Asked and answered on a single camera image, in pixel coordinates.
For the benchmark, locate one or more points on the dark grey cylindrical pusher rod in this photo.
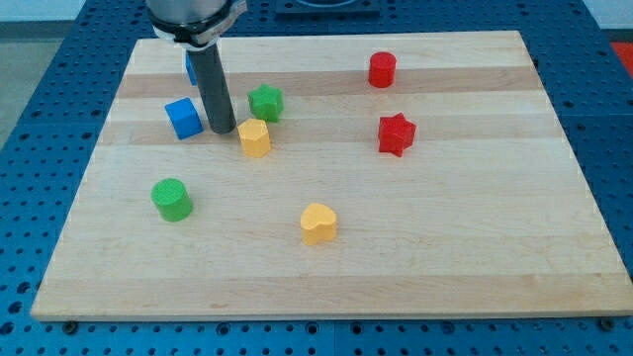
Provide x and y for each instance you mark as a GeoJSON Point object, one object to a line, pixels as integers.
{"type": "Point", "coordinates": [211, 81]}

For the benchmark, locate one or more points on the yellow hexagon block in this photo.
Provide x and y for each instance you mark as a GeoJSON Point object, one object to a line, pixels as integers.
{"type": "Point", "coordinates": [254, 138]}

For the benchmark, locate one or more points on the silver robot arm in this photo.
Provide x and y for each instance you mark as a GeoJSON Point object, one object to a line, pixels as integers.
{"type": "Point", "coordinates": [197, 25]}

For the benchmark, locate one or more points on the yellow heart block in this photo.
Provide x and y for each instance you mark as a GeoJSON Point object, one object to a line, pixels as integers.
{"type": "Point", "coordinates": [318, 223]}

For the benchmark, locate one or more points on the blue cube block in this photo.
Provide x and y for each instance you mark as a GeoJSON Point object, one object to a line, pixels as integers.
{"type": "Point", "coordinates": [184, 118]}

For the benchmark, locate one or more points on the green star block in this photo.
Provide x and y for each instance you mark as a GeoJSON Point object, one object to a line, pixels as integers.
{"type": "Point", "coordinates": [266, 103]}

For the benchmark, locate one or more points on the blue block behind rod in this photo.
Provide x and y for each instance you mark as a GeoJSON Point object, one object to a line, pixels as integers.
{"type": "Point", "coordinates": [190, 70]}

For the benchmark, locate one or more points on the green cylinder block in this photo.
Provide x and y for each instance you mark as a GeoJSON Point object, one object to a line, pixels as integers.
{"type": "Point", "coordinates": [172, 200]}

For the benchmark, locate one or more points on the red cylinder block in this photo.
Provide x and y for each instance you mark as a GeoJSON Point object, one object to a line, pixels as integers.
{"type": "Point", "coordinates": [382, 69]}

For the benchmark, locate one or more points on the red star block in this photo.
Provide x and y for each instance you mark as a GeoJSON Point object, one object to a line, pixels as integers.
{"type": "Point", "coordinates": [395, 134]}

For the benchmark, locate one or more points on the wooden board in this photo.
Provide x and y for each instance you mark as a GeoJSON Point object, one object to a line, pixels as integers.
{"type": "Point", "coordinates": [410, 176]}

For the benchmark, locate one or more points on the dark blue base plate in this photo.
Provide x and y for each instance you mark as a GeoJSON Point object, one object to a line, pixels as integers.
{"type": "Point", "coordinates": [326, 8]}

